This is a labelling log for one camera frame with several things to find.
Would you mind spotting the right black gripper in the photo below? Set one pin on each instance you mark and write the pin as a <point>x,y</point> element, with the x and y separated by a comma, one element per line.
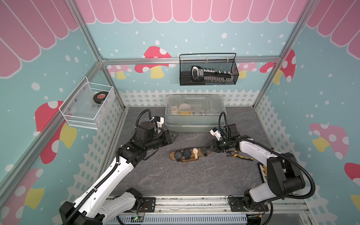
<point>214,146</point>

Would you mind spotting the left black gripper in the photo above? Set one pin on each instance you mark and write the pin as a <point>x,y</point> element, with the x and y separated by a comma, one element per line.
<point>168,137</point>

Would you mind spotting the wooden watch stand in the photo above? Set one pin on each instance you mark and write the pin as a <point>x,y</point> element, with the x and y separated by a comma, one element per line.
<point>171,156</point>

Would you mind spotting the black rugged sport watch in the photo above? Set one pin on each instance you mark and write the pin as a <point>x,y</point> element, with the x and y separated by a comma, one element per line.
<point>178,155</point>

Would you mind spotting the large black digital watch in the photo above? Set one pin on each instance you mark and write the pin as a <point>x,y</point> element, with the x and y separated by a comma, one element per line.
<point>187,153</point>

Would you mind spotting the beige strap watch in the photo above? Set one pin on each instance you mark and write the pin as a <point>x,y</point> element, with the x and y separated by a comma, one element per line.
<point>195,152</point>

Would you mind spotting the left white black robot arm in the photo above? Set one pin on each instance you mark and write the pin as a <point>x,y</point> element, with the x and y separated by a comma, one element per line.
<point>92,207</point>

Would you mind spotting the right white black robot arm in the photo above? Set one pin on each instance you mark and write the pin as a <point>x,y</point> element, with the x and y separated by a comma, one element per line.
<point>286,178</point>

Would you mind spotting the clear plastic storage box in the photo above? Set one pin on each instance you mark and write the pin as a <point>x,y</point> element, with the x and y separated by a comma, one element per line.
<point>194,113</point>

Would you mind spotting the black tape roll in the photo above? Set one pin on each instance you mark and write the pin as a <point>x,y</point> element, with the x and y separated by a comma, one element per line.
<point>100,97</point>

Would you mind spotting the green circuit board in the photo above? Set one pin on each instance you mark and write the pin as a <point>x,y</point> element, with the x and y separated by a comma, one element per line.
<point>136,219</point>

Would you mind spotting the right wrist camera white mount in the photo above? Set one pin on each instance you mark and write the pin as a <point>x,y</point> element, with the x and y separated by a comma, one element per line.
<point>216,133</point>

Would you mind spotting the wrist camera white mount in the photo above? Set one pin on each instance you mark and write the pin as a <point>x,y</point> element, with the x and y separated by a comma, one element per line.
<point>158,121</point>
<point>216,133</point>

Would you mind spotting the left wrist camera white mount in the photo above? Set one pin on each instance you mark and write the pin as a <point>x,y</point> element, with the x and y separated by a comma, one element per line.
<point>158,121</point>

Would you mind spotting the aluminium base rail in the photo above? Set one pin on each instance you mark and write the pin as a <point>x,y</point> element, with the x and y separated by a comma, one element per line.
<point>216,210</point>

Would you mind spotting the black wire mesh basket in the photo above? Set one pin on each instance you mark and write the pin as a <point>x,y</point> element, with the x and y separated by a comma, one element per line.
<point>225,62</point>

